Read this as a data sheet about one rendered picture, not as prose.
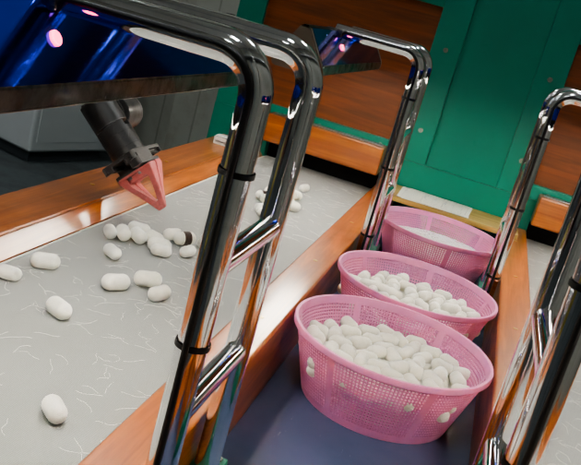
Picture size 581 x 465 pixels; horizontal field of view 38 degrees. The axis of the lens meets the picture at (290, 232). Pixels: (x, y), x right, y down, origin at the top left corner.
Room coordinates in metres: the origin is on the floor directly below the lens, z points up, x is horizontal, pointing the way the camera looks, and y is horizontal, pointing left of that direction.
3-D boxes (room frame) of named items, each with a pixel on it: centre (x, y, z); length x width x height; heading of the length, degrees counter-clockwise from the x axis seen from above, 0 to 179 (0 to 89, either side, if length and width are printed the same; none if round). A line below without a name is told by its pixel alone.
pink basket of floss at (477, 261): (1.73, -0.30, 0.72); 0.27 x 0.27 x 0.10
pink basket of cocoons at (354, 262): (1.30, -0.22, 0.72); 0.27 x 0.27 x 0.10
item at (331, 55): (1.62, 0.00, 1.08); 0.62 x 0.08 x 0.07; 169
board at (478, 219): (1.94, -0.35, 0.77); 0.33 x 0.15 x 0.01; 79
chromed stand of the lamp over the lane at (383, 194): (1.59, -0.07, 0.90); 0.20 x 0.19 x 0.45; 169
